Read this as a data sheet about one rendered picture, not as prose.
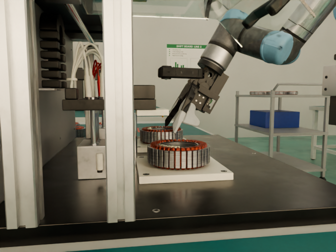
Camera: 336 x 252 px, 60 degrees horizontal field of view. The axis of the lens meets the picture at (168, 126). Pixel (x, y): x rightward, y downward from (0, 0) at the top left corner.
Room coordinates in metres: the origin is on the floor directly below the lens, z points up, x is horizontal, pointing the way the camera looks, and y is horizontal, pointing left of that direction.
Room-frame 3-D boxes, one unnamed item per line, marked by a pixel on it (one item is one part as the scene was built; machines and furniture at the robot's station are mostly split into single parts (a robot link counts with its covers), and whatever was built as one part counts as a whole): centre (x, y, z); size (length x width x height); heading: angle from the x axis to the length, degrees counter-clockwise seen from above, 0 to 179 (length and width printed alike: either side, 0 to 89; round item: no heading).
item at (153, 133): (0.75, 0.02, 0.80); 0.11 x 0.11 x 0.04
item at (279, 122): (3.16, -1.19, 0.51); 1.01 x 0.60 x 1.01; 8
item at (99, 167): (0.45, 0.11, 0.80); 0.01 x 0.01 x 0.03; 8
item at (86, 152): (0.49, 0.12, 0.80); 0.08 x 0.05 x 0.06; 8
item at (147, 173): (0.51, -0.02, 0.78); 0.15 x 0.15 x 0.01; 8
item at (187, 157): (0.51, -0.02, 0.80); 0.11 x 0.11 x 0.04
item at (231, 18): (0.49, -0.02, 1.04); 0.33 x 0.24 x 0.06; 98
